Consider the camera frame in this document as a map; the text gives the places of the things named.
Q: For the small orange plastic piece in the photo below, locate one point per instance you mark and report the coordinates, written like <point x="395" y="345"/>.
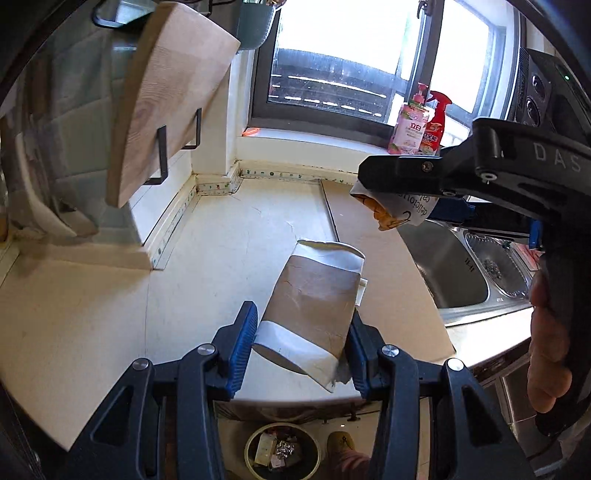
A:
<point x="249" y="132"/>

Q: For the wooden cutting board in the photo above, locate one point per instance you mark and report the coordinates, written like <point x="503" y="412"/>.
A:
<point x="175" y="92"/>

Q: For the white spatula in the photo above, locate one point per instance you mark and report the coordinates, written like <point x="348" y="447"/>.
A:
<point x="46" y="207"/>

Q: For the stainless steel sink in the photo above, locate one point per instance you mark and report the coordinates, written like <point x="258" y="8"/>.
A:
<point x="443" y="267"/>

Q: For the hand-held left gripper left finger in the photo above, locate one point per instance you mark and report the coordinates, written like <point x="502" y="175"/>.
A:
<point x="242" y="350"/>

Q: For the white printed snack wrapper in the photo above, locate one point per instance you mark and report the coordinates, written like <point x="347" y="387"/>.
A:
<point x="406" y="210"/>

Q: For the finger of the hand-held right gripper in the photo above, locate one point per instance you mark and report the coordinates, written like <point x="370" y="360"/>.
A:
<point x="401" y="175"/>
<point x="455" y="211"/>

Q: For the brown cardboard sheet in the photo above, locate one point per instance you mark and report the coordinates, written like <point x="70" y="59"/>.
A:
<point x="383" y="277"/>

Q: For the dark framed window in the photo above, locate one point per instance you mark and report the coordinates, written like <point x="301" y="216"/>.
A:
<point x="332" y="37"/>

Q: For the round trash bin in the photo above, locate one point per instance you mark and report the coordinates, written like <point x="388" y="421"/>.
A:
<point x="304" y="464"/>

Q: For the brown sleeved paper cup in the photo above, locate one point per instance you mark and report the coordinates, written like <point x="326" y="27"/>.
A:
<point x="309" y="300"/>

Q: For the person's right hand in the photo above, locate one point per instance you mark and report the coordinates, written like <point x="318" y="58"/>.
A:
<point x="549" y="360"/>

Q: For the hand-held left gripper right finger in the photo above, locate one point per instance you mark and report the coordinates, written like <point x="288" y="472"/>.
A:
<point x="362" y="360"/>

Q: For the black cutting board holder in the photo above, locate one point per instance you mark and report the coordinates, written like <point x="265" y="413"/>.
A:
<point x="162" y="152"/>

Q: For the pink cloth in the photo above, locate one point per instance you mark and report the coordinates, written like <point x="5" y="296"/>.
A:
<point x="526" y="256"/>

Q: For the red spray bottle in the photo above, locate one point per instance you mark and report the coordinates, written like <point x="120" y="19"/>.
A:
<point x="436" y="124"/>

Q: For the person's right leg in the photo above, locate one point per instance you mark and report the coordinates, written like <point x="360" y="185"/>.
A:
<point x="351" y="466"/>

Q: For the teal utensil cup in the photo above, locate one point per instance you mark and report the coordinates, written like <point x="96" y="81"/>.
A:
<point x="257" y="27"/>

